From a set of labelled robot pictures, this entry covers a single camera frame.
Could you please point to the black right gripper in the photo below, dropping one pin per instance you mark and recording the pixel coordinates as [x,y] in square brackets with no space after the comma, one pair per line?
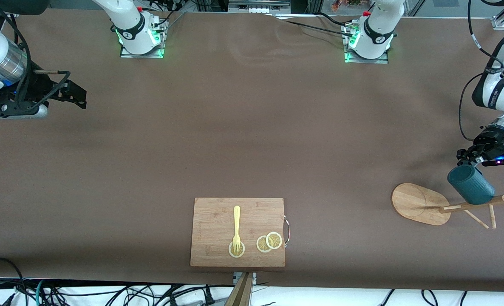
[41,87]

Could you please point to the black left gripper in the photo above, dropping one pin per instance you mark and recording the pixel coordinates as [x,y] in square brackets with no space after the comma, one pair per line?
[491,139]

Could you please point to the teal cup yellow inside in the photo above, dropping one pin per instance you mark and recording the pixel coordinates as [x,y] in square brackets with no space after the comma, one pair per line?
[473,187]

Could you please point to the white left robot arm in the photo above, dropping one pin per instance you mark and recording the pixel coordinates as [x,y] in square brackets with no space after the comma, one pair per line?
[377,29]

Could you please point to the wooden mug rack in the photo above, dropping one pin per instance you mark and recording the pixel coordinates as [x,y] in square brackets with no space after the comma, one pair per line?
[417,204]

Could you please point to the bamboo cutting board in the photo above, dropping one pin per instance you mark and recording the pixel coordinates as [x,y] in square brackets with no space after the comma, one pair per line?
[213,221]

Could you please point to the grey power strip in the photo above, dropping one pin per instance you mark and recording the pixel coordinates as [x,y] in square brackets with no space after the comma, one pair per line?
[258,6]

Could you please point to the yellow plastic fork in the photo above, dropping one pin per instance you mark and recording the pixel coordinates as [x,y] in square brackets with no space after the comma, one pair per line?
[236,221]

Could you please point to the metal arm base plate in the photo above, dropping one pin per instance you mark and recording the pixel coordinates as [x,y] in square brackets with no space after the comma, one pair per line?
[141,55]
[366,61]

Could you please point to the metal post bracket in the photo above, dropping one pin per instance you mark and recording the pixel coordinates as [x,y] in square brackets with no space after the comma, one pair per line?
[236,276]

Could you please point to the wooden post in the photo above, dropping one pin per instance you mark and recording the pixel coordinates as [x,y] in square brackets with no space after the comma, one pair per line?
[240,294]

